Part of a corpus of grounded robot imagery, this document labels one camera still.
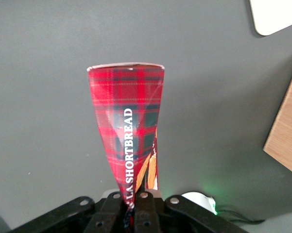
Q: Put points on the cream plastic tray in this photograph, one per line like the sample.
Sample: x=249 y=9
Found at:
x=274 y=14

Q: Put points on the light wooden board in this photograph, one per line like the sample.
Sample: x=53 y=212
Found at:
x=286 y=136

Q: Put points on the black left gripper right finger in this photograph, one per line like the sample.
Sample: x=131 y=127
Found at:
x=160 y=216

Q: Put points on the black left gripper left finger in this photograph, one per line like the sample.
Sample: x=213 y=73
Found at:
x=104 y=216

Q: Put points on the red tartan shortbread cookie box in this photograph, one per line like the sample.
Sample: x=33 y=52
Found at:
x=126 y=109

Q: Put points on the white device with green light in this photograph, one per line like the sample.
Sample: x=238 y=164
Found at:
x=200 y=200

